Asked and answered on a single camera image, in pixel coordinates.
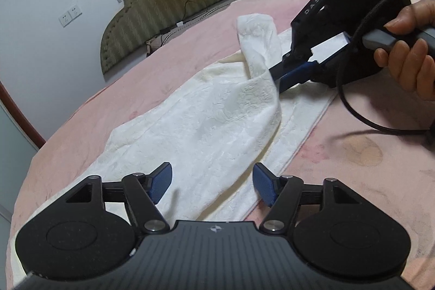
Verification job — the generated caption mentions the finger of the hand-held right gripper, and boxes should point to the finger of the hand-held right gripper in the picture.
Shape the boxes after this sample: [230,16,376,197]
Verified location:
[277,61,320,94]
[268,54,293,82]

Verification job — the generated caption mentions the beige patterned cloth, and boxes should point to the beige patterned cloth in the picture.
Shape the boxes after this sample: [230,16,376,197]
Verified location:
[146,33,170,56]

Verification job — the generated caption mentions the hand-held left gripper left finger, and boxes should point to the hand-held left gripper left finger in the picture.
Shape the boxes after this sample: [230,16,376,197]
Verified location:
[65,162,173,234]

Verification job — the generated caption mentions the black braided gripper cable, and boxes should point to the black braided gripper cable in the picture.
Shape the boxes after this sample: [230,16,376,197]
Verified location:
[336,0,435,141]

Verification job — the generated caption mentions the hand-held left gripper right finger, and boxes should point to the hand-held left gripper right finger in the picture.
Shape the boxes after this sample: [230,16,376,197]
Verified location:
[253,163,356,234]

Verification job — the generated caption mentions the brown wooden trim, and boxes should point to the brown wooden trim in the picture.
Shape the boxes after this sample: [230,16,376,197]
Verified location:
[0,81,47,148]

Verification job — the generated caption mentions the white wall socket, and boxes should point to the white wall socket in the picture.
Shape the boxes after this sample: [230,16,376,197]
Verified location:
[58,6,83,27]

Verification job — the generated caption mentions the white patterned pants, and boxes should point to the white patterned pants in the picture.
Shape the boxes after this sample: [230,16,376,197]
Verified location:
[7,14,338,287]

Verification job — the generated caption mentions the grey wardrobe door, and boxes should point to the grey wardrobe door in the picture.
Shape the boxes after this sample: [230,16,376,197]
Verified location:
[0,100,41,223]

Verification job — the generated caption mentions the person's right hand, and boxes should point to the person's right hand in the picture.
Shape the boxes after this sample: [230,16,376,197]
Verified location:
[374,0,435,99]

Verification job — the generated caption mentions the pink floral blanket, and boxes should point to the pink floral blanket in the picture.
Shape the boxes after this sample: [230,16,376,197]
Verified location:
[7,0,435,290]

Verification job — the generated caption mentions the black charger cable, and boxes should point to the black charger cable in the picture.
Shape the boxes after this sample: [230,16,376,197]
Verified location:
[159,0,235,41]

